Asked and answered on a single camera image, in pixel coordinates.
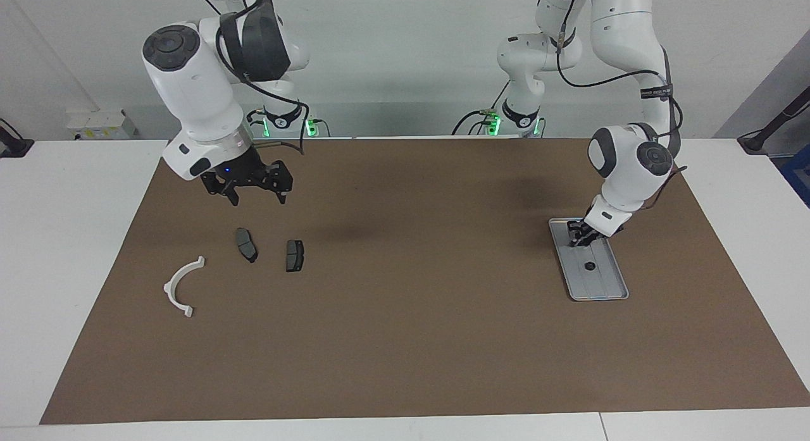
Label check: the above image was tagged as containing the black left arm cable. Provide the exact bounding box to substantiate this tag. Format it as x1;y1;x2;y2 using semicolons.
554;23;689;211

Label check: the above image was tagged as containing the black table clamp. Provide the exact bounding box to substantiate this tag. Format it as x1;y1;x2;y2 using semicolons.
0;117;35;159

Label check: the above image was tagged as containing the silver metal tray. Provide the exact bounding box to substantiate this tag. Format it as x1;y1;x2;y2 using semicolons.
548;217;630;302

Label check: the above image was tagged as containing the brown table mat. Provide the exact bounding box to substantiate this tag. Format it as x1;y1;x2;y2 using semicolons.
39;137;810;425

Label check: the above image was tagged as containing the black base cable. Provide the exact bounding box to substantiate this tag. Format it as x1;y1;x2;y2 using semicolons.
452;80;511;137
240;109;331;139

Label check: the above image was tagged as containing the white semicircular bracket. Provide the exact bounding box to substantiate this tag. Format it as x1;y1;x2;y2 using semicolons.
163;256;206;319

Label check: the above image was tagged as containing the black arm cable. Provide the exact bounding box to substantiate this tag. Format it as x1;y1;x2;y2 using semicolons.
215;0;309;156
554;23;689;211

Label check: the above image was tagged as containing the dark angled brake pad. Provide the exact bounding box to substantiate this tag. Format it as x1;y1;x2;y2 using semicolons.
235;227;259;264

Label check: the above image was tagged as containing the blue crate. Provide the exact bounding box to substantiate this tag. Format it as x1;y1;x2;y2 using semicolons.
778;144;810;209

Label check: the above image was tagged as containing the white power strip box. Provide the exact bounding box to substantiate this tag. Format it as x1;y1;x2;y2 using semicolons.
65;109;137;141

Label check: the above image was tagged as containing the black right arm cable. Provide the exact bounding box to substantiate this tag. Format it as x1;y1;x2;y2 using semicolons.
215;0;309;156

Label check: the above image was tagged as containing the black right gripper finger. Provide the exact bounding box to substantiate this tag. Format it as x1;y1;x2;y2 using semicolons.
268;160;294;206
208;182;242;208

